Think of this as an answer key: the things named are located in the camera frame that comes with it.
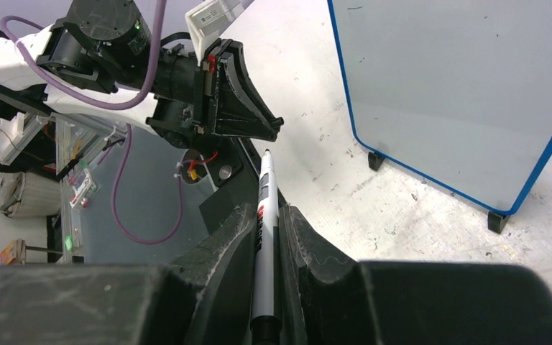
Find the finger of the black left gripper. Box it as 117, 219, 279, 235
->
216, 40, 284, 142

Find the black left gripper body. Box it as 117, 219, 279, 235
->
146, 39, 234, 149

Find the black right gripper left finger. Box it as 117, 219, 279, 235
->
0, 203, 256, 344

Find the blue framed whiteboard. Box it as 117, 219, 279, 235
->
328, 1, 552, 233

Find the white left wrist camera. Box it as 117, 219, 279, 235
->
185, 0, 252, 67

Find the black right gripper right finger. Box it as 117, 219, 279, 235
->
280, 206, 552, 344

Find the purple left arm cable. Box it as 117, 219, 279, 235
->
0, 0, 184, 246

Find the white marker pen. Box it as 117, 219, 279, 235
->
250, 149, 282, 344

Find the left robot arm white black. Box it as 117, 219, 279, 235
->
0, 1, 284, 150

